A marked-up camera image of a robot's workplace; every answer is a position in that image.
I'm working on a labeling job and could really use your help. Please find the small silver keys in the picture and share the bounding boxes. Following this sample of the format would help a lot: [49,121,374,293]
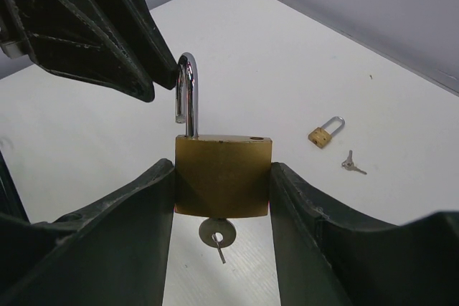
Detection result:
[341,150,367,175]

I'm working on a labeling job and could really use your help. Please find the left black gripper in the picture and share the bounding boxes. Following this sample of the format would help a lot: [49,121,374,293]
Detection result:
[1,0,154,102]

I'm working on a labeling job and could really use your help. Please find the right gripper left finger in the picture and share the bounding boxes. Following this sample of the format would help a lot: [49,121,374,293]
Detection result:
[1,158,175,305]

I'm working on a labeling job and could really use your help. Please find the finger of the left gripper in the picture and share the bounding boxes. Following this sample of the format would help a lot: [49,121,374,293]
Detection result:
[95,0,179,90]

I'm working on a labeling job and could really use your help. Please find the long-shackle brass padlock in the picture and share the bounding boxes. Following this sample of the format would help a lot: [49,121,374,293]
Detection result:
[308,116,346,149]

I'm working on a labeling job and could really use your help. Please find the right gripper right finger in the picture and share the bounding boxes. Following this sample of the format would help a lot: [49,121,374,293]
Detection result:
[270,163,458,305]

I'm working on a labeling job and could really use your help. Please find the wide padlock silver key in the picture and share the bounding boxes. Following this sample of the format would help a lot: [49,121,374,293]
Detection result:
[199,218,237,264]

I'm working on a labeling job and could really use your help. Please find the wide brass padlock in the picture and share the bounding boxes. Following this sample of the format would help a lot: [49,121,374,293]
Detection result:
[175,52,273,219]

